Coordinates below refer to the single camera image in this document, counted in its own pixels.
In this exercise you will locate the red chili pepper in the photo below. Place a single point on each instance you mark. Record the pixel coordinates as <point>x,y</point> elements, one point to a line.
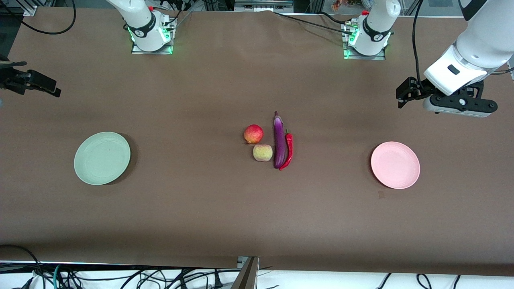
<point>289,148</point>

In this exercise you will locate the purple eggplant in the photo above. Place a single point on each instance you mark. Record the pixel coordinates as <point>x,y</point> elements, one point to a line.
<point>278,140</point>

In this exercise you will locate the yellow peach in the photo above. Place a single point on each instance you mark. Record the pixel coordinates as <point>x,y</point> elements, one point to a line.
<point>262,153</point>

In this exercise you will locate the red apple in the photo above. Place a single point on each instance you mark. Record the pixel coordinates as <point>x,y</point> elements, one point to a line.
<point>253,134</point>

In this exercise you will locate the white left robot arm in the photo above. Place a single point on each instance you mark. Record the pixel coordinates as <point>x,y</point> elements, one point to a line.
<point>377,20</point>

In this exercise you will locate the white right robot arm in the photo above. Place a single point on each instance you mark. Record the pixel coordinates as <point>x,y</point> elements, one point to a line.
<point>140,16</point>

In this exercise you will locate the pink plate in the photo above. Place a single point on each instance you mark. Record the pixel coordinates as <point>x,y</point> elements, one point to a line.
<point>395,165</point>

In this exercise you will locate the pale green plate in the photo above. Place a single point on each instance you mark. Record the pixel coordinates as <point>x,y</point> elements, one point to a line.
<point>102,158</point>

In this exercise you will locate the colourful toy pile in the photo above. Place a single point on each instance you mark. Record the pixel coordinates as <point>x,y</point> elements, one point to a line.
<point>345,5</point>

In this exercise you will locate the brown table cover sheet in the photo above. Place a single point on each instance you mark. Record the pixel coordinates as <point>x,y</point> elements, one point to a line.
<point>200,100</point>

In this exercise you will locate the grey metal device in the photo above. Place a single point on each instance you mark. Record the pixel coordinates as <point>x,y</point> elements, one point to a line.
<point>263,5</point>

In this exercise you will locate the aluminium profile bar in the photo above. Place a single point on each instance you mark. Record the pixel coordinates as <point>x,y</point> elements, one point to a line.
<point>247,277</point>

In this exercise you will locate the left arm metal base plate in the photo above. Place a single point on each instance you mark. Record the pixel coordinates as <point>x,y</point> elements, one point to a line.
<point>361,58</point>

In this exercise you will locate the aluminium frame corner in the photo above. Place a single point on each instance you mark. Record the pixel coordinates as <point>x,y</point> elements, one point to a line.
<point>30,8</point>

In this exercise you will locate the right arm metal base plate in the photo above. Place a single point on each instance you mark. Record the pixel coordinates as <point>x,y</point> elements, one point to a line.
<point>138,50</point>

